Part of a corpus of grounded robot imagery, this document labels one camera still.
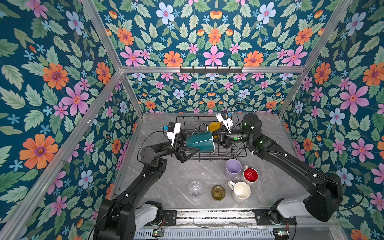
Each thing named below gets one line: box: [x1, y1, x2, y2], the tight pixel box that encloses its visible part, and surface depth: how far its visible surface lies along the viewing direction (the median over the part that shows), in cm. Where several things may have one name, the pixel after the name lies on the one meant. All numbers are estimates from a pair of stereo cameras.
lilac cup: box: [225, 158, 242, 180], surface depth 83 cm
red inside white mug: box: [243, 165, 259, 183], surface depth 84 cm
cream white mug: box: [228, 180, 251, 203], surface depth 76 cm
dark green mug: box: [185, 131, 215, 152], surface depth 57 cm
